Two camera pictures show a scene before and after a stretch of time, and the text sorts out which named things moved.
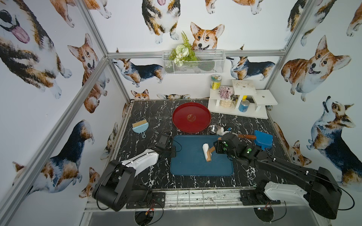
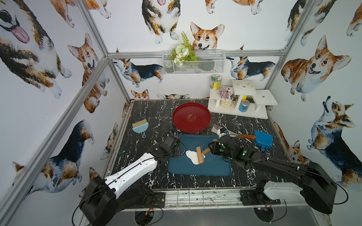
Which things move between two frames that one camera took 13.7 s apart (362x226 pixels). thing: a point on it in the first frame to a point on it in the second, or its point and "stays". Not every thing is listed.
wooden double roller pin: x=208 y=154 to x=201 y=157
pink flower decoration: x=226 y=93 stays
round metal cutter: x=212 y=129 to x=185 y=149
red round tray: x=191 y=117 stays
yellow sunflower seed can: x=216 y=82 stays
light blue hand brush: x=140 y=127 stays
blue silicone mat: x=190 y=160 stays
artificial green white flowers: x=183 y=52 stays
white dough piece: x=205 y=147 to x=193 y=156
